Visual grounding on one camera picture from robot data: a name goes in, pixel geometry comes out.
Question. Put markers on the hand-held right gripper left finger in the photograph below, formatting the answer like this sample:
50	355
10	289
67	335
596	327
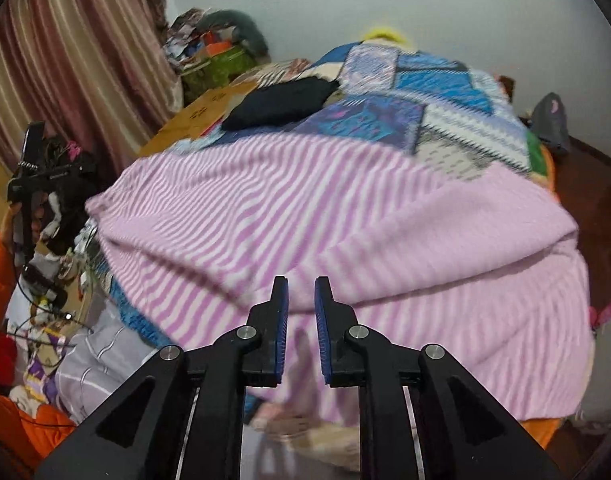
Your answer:
280	330

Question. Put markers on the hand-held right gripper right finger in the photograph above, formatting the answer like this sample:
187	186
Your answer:
323	330

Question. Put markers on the pink striped fleece pants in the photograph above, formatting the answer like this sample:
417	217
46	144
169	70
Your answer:
285	210

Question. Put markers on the beige cloth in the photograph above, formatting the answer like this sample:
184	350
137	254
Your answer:
305	435

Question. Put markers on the striped brown curtain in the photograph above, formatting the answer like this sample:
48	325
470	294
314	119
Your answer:
60	50

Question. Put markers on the cardboard box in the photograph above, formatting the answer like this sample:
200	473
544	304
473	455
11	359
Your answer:
195	115

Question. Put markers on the grey striped cloth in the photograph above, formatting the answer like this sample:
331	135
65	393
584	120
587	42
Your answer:
100	355

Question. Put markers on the pile of mixed clutter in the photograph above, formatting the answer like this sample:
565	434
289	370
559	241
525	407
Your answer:
185	40

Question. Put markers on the purple printed cloth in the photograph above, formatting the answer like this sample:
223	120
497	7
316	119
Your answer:
45	365

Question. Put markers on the black cloth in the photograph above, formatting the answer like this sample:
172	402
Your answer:
280	102

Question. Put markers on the blue patchwork quilt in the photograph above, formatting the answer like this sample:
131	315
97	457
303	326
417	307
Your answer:
385	110

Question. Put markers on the grey plush pillow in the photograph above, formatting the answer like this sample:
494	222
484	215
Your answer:
245	27

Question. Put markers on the person's orange jacket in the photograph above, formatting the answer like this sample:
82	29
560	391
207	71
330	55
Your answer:
15	425

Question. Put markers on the pink cloth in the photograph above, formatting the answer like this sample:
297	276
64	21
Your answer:
608	315

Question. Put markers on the grey sack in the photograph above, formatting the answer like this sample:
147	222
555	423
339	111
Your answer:
605	380

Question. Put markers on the yellow pillow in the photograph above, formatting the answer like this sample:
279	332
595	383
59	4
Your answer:
385	35

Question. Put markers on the grey backpack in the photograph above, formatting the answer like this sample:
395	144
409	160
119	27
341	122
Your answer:
550	120

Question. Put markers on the wooden bed frame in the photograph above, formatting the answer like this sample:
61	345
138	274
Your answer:
508	87

